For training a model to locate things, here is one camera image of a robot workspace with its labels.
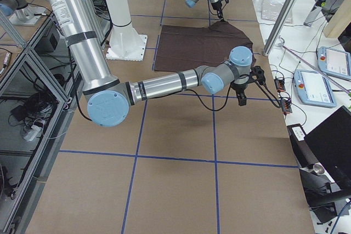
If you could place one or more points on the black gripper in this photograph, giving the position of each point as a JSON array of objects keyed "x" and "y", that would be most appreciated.
[
  {"x": 216, "y": 5},
  {"x": 239, "y": 88}
]

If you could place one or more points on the dark brown t-shirt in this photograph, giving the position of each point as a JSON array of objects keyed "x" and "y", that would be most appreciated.
[{"x": 182, "y": 48}]

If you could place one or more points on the near teach pendant tablet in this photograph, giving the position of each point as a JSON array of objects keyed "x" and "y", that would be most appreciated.
[{"x": 313, "y": 89}]

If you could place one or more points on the teach pendant tablet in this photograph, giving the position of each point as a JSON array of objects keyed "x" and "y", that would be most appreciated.
[
  {"x": 313, "y": 89},
  {"x": 334, "y": 62}
]

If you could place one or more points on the brown paper table cover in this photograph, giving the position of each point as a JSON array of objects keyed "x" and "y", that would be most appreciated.
[{"x": 176, "y": 165}]

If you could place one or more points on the far teach pendant tablet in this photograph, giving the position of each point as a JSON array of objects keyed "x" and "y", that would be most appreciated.
[{"x": 334, "y": 62}]

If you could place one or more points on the black laptop monitor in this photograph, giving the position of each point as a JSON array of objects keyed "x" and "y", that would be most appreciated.
[{"x": 330, "y": 144}]

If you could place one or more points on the aluminium frame post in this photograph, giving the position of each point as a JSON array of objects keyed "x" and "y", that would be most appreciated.
[{"x": 279, "y": 24}]

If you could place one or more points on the white pedestal base plate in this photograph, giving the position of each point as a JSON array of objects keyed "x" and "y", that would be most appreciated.
[{"x": 127, "y": 48}]

